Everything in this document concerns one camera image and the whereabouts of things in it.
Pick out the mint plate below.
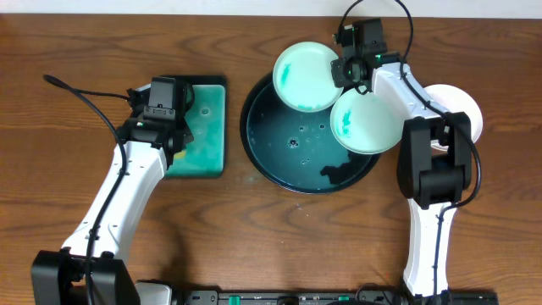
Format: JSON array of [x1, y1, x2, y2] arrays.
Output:
[[330, 89, 404, 154], [272, 42, 342, 113]]

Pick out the white plate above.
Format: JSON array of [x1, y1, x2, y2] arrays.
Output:
[[424, 84, 484, 143]]

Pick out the green yellow sponge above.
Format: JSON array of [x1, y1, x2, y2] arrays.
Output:
[[174, 147, 186, 160]]

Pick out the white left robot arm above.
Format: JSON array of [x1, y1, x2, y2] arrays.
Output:
[[30, 115, 193, 304]]

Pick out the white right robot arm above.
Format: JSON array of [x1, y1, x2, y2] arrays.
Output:
[[331, 54, 481, 304]]

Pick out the black round tray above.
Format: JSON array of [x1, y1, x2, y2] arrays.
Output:
[[240, 74, 379, 194]]

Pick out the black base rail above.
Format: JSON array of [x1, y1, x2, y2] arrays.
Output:
[[135, 289, 500, 305]]

